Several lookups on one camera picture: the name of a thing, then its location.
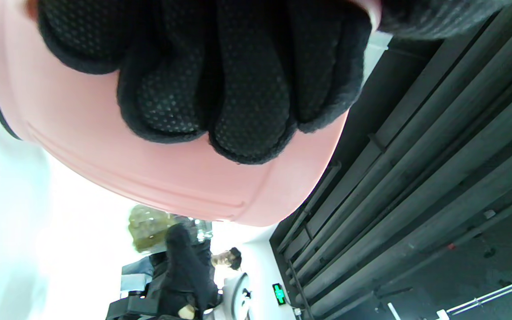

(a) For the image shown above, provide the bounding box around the person's right hand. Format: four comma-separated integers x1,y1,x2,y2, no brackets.
149,224,219,320

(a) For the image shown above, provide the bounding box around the gray round tracking controller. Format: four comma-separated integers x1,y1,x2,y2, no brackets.
203,272,253,320

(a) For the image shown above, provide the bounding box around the pile of greenish raisins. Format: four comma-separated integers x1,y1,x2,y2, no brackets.
129,205,173,253

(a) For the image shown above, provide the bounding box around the bundle of gray ceiling ducts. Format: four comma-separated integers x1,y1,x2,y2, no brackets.
269,0,512,320

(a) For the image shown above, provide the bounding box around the clear glass storage jar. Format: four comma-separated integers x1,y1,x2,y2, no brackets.
128,204,214,254

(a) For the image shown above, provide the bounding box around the person's left hand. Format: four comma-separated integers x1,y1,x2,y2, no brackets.
27,0,512,166

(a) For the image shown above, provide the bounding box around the pink salad bowl with handle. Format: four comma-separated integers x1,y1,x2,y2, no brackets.
0,0,383,227

